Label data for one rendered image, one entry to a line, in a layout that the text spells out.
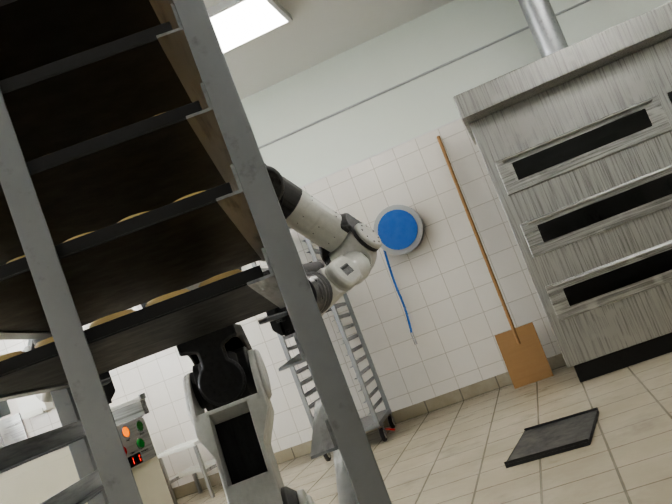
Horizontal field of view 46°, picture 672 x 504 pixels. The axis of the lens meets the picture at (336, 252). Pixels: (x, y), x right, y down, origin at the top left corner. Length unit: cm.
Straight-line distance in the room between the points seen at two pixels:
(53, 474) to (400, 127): 456
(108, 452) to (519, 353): 536
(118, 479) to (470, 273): 560
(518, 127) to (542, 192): 46
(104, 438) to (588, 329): 466
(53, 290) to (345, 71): 591
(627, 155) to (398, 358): 242
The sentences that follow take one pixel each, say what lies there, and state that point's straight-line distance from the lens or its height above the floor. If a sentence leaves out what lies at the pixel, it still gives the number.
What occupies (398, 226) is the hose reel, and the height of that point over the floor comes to 147.
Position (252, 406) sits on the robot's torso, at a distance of 164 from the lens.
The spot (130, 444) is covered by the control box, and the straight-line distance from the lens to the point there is 261.
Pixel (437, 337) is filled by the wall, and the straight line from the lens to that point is 636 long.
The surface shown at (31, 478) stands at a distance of 263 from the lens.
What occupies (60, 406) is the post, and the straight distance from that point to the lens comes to 146.
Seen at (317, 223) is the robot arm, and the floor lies 112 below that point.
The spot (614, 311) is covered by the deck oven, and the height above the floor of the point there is 36.
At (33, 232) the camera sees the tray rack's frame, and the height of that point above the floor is 107.
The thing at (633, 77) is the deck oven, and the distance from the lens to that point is 543.
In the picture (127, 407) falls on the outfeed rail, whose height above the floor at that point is 88.
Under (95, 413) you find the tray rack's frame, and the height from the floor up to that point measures 88.
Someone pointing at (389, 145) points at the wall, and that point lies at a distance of 645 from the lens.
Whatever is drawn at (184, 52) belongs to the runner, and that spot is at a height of 122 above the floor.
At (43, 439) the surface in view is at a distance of 128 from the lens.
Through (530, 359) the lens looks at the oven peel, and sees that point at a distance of 605.
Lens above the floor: 87
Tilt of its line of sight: 5 degrees up
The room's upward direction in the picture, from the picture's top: 21 degrees counter-clockwise
